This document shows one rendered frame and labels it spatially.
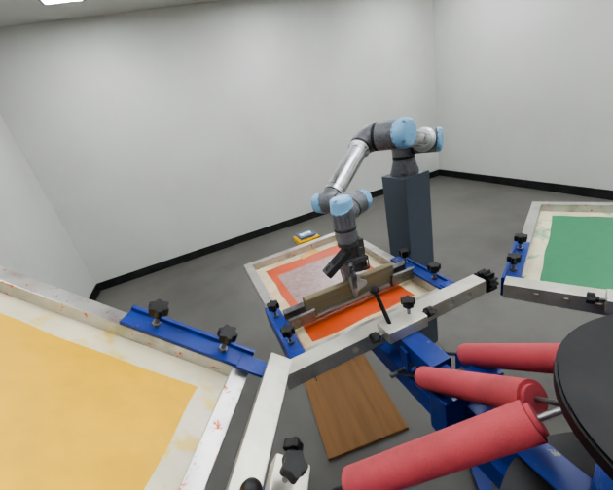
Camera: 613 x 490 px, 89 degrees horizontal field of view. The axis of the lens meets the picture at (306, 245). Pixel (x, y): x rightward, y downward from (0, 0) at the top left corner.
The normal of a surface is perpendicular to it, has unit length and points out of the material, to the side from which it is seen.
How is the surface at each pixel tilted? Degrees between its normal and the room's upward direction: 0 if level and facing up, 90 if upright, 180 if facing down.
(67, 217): 90
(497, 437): 53
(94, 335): 32
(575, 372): 0
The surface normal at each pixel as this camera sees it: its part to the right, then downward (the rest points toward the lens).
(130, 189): 0.37, 0.30
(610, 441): -0.21, -0.90
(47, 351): 0.33, -0.83
